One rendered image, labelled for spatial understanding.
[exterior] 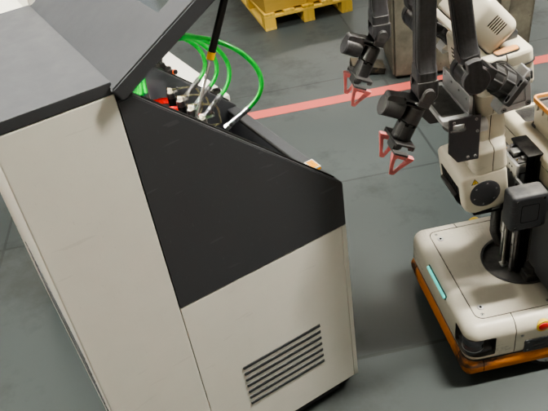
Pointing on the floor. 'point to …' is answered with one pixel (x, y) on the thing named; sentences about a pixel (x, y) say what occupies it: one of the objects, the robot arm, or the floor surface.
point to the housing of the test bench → (89, 220)
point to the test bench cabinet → (278, 331)
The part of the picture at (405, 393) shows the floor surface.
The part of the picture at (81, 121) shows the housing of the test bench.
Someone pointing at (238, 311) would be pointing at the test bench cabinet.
